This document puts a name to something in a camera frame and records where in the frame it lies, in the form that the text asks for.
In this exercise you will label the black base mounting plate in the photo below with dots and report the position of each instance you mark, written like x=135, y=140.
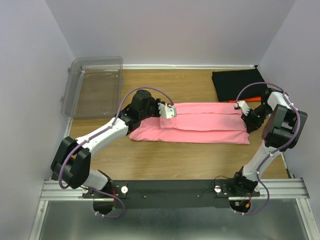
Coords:
x=173, y=194

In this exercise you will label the folded black t shirt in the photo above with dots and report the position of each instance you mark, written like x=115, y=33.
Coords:
x=228, y=84

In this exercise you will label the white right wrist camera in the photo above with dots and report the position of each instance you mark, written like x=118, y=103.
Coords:
x=243, y=106

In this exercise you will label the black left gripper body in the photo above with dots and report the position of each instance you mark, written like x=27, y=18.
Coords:
x=153, y=108

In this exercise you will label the folded orange t shirt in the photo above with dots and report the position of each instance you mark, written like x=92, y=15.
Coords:
x=252, y=99

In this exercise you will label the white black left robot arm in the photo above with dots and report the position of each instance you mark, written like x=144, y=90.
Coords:
x=72, y=161

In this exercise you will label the aluminium frame rail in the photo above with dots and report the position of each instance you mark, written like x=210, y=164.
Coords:
x=189, y=84

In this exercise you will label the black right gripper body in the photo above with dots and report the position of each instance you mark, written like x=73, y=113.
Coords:
x=254, y=117

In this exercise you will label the pink t shirt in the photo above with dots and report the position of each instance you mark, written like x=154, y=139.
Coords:
x=200, y=123

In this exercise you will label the clear plastic bin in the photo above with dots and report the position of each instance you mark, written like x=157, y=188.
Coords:
x=93, y=89

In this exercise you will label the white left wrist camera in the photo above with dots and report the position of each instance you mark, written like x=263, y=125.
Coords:
x=167, y=111

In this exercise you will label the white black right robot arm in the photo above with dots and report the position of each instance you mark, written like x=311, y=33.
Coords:
x=281, y=132

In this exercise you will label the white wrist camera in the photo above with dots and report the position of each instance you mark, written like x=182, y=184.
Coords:
x=243, y=106
x=167, y=111

